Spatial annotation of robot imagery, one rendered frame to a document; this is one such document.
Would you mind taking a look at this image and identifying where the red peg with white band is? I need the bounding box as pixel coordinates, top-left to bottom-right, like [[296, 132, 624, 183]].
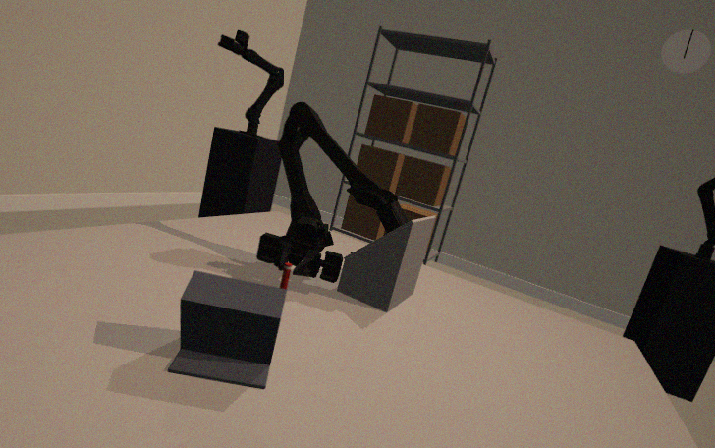
[[280, 263, 292, 290]]

